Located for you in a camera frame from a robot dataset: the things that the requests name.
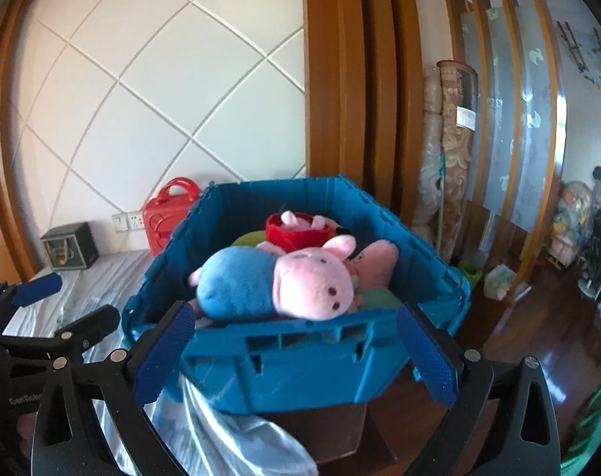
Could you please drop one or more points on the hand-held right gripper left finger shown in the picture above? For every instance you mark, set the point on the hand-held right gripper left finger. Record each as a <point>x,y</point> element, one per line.
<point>164,357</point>

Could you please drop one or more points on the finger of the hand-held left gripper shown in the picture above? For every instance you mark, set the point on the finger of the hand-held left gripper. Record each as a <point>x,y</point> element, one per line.
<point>38,288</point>
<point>92,322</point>

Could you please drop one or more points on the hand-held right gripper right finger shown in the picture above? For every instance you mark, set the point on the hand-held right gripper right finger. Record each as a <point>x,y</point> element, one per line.
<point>429,357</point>

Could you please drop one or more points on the blue-dress pig plush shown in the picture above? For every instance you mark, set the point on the blue-dress pig plush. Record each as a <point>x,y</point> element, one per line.
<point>241,282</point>

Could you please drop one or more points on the orange-dress pig plush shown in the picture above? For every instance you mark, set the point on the orange-dress pig plush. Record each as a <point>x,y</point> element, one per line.
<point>375,263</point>

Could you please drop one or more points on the green frog plush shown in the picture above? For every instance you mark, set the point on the green frog plush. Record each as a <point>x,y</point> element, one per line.
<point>246,240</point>

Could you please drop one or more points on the red-dress pig plush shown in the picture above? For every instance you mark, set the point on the red-dress pig plush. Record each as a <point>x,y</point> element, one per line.
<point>290,240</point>

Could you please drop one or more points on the grey printed cloth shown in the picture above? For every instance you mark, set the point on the grey printed cloth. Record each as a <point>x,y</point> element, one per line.
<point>107,282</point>

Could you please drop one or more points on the dark gift box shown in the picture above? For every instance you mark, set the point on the dark gift box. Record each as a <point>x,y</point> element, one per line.
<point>72,248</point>

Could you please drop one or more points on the white plastic bag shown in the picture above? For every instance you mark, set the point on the white plastic bag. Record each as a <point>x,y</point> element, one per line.
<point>498,280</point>

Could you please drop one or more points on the red plastic case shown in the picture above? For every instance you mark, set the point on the red plastic case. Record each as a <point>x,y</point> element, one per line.
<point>161,223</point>

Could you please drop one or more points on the green cloth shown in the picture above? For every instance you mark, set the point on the green cloth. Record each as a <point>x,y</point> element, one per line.
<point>598,431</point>

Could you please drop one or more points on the pile of stored household things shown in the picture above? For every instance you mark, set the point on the pile of stored household things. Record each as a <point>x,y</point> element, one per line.
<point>578,228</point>

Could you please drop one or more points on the pale rolled carpet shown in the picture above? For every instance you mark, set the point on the pale rolled carpet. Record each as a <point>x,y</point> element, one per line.
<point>429,158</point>

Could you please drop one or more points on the patterned rolled carpet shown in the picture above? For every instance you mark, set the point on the patterned rolled carpet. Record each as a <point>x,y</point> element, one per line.
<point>456,158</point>

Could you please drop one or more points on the wooden frosted glass partition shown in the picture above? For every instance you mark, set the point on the wooden frosted glass partition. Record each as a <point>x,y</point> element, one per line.
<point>523,109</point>

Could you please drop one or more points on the white wall socket panel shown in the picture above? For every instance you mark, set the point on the white wall socket panel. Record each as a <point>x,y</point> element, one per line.
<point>129,221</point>

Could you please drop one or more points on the wooden wall trim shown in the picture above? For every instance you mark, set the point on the wooden wall trim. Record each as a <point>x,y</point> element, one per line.
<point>3,158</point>
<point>355,84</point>

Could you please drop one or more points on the wall decal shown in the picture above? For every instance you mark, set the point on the wall decal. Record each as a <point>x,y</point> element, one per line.
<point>573,44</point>

